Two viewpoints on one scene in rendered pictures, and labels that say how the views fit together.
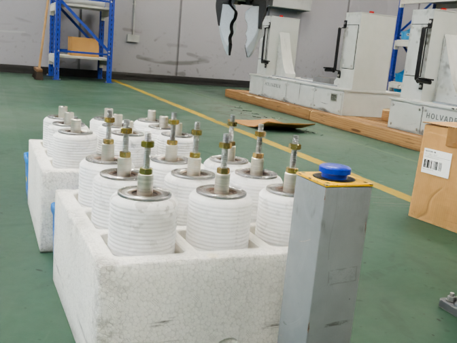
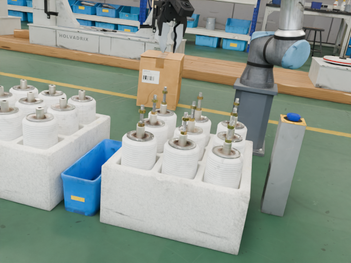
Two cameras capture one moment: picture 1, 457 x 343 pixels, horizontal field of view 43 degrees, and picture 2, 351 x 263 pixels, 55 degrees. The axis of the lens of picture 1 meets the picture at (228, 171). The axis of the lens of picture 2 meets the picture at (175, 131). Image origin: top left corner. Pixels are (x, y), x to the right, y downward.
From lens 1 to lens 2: 0.96 m
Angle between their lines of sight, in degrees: 52
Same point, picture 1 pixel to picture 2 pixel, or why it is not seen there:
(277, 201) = (241, 132)
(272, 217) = not seen: hidden behind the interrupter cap
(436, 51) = not seen: outside the picture
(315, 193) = (298, 129)
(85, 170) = (142, 147)
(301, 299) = (287, 171)
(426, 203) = (146, 97)
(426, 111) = (59, 33)
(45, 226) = (51, 192)
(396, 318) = not seen: hidden behind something
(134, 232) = (238, 173)
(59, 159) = (42, 142)
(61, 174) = (56, 152)
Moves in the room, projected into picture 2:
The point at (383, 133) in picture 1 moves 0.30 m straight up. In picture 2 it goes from (31, 48) to (29, 15)
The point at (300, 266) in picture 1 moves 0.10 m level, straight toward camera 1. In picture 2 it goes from (286, 159) to (318, 172)
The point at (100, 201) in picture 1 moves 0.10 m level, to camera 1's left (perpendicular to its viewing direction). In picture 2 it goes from (186, 164) to (160, 176)
